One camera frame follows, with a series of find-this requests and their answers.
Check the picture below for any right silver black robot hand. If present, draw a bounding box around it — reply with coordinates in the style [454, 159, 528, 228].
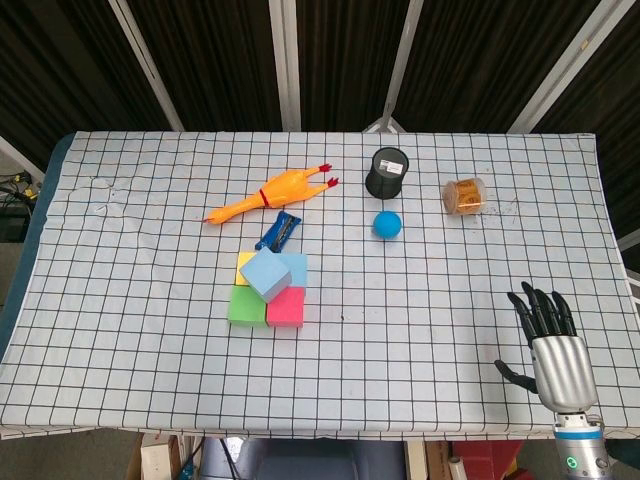
[494, 281, 600, 412]

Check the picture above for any light blue foam cube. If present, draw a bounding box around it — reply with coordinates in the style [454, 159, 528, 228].
[239, 248, 292, 304]
[278, 252, 309, 290]

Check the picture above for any pink foam cube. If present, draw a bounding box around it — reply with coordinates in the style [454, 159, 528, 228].
[265, 285, 307, 330]

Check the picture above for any green foam cube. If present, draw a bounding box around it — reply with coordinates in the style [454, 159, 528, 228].
[227, 284, 270, 329]

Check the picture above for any yellow foam cube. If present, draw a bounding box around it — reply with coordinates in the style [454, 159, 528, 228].
[234, 251, 259, 288]

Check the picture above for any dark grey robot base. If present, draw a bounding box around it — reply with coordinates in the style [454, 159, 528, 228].
[199, 435, 407, 480]

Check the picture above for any red box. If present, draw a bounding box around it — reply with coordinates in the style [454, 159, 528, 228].
[452, 439, 524, 480]

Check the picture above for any white black checkered tablecloth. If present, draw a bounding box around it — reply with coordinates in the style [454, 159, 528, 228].
[0, 130, 640, 442]

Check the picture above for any clear jar of rubber bands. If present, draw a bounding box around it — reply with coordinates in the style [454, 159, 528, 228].
[442, 177, 489, 216]

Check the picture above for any blue ball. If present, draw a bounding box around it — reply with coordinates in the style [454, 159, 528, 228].
[371, 210, 404, 242]

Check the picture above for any black mesh pen holder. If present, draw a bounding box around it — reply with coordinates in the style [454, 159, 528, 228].
[364, 146, 411, 200]

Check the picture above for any blue stapler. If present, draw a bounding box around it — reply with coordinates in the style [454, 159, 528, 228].
[254, 210, 303, 252]

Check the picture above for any orange rubber chicken toy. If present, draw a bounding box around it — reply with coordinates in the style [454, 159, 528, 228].
[202, 163, 342, 226]

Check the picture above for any black pleated curtain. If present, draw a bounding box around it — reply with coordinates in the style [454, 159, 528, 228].
[0, 0, 640, 241]

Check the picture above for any cardboard box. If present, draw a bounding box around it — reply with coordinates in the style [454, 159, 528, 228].
[124, 432, 182, 480]

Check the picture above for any white metal frame pole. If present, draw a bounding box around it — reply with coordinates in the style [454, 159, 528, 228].
[108, 0, 184, 133]
[506, 0, 622, 134]
[362, 0, 426, 134]
[267, 0, 303, 133]

